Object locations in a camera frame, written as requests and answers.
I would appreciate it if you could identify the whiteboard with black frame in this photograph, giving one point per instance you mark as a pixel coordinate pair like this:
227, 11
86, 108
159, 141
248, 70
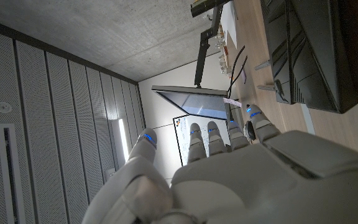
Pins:
183, 137

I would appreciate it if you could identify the round ceiling smoke detector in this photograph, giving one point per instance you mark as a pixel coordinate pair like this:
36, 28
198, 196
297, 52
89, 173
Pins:
3, 107

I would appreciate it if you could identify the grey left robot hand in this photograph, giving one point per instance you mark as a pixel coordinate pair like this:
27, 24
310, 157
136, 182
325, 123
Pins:
244, 186

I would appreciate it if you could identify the ceiling vent slot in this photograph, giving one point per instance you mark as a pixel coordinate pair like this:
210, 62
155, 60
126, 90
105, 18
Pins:
8, 174

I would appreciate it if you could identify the black computer mouse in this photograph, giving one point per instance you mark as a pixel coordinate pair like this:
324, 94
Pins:
249, 130

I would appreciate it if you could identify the black router with antennas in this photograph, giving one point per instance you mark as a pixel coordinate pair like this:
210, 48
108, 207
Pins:
315, 56

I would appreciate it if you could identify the long ceiling light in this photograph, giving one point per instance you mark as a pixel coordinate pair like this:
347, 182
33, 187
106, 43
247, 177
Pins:
123, 140

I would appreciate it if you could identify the white paper tag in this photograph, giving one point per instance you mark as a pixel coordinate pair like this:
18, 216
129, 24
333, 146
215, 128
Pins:
232, 102

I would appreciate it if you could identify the computer monitor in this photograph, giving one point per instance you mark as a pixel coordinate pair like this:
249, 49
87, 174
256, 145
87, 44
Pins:
197, 104

